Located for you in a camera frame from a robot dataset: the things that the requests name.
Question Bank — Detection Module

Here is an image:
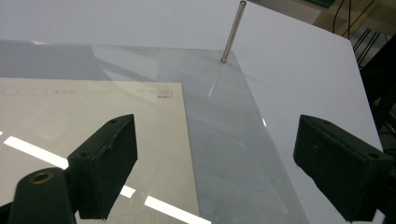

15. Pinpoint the clear acrylic picture frame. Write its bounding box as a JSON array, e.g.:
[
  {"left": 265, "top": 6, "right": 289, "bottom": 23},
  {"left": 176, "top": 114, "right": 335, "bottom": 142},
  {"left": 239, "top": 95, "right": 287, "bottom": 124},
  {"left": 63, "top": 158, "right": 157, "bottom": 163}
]
[{"left": 0, "top": 39, "right": 311, "bottom": 224}]

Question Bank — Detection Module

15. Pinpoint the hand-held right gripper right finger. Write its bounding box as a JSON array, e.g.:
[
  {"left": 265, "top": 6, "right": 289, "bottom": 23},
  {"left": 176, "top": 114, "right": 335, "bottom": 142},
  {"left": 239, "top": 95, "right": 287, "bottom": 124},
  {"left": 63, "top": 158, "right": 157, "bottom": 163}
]
[{"left": 292, "top": 114, "right": 396, "bottom": 223}]

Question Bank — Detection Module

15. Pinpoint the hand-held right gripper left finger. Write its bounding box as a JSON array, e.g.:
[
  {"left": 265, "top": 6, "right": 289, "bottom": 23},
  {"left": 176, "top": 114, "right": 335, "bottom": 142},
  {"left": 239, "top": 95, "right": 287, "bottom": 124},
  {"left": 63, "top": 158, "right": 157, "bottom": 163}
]
[{"left": 66, "top": 113, "right": 139, "bottom": 221}]

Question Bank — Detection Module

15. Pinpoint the metal frame standoff leg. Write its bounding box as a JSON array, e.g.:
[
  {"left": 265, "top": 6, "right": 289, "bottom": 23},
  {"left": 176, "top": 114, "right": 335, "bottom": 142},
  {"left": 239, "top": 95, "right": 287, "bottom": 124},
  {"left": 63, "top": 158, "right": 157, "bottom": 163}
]
[{"left": 219, "top": 0, "right": 248, "bottom": 65}]

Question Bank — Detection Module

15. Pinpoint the painting postcard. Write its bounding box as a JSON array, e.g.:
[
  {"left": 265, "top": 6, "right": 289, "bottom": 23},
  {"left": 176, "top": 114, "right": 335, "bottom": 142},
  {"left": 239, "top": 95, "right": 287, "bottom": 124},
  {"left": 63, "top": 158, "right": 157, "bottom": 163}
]
[{"left": 0, "top": 77, "right": 213, "bottom": 224}]

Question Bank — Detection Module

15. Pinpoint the white board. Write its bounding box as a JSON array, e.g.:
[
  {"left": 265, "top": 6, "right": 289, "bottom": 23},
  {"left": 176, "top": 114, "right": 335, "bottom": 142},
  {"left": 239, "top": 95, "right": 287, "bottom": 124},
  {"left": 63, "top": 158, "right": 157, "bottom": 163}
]
[{"left": 0, "top": 0, "right": 385, "bottom": 224}]

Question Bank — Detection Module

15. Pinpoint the black cable bundle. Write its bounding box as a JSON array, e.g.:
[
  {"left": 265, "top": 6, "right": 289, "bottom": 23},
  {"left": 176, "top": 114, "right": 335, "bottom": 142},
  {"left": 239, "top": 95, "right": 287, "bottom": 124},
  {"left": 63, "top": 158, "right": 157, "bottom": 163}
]
[{"left": 354, "top": 27, "right": 382, "bottom": 67}]

